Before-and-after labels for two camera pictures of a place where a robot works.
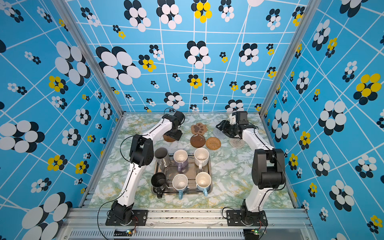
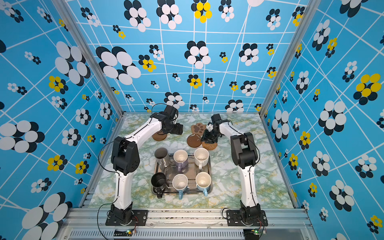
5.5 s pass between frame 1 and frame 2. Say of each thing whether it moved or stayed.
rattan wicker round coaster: moved
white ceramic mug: stayed
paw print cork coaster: stayed
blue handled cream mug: stayed
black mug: stayed
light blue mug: stayed
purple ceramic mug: stayed
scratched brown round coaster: moved
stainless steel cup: stayed
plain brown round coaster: moved
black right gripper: moved
